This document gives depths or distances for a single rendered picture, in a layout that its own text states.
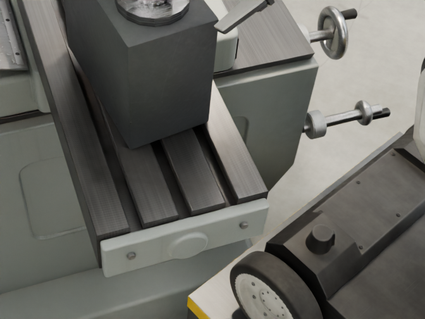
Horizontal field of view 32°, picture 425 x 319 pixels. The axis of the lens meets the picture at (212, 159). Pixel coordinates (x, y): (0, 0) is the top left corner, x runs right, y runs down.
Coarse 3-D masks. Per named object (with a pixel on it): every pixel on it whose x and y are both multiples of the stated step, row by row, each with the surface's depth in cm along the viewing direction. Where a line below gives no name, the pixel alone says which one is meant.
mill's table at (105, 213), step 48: (48, 0) 116; (48, 48) 109; (48, 96) 110; (96, 96) 104; (96, 144) 99; (192, 144) 100; (240, 144) 100; (96, 192) 94; (144, 192) 94; (192, 192) 95; (240, 192) 95; (96, 240) 91; (144, 240) 91; (192, 240) 94; (240, 240) 100
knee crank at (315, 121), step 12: (360, 108) 162; (372, 108) 163; (384, 108) 166; (312, 120) 157; (324, 120) 157; (336, 120) 160; (348, 120) 161; (360, 120) 163; (312, 132) 158; (324, 132) 158
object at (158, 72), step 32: (64, 0) 102; (96, 0) 88; (128, 0) 87; (192, 0) 89; (96, 32) 93; (128, 32) 85; (160, 32) 86; (192, 32) 87; (96, 64) 98; (128, 64) 86; (160, 64) 88; (192, 64) 91; (128, 96) 90; (160, 96) 93; (192, 96) 96; (128, 128) 95; (160, 128) 98
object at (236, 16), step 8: (248, 0) 85; (256, 0) 84; (264, 0) 83; (240, 8) 84; (248, 8) 83; (256, 8) 83; (264, 8) 85; (224, 16) 85; (232, 16) 84; (240, 16) 83; (248, 16) 83; (216, 24) 84; (224, 24) 83; (232, 24) 83; (224, 32) 83
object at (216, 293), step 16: (384, 144) 175; (368, 160) 172; (320, 192) 165; (304, 208) 162; (288, 224) 159; (240, 256) 153; (224, 272) 151; (208, 288) 148; (224, 288) 149; (192, 304) 148; (208, 304) 146; (224, 304) 146
